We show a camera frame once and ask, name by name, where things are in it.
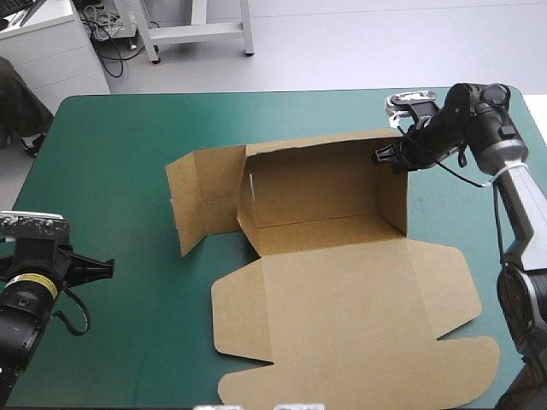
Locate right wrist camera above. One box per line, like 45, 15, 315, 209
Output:
384, 89, 439, 129

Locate person's legs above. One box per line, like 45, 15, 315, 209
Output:
0, 55, 56, 160

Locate black cable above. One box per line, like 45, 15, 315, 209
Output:
433, 143, 509, 269
50, 286, 92, 337

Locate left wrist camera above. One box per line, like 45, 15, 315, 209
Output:
0, 210, 71, 240

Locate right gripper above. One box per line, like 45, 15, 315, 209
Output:
371, 111, 467, 174

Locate brown cardboard box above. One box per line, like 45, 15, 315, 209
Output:
164, 129, 502, 406

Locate tangled floor cables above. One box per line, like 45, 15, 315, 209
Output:
79, 3, 144, 79

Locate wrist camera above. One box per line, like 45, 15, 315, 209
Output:
0, 210, 71, 240
384, 89, 439, 129

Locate white metal rack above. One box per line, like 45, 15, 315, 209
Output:
135, 0, 256, 66

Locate white cabinet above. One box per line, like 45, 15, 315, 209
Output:
0, 0, 113, 115

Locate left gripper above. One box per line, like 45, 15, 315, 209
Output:
0, 236, 116, 286

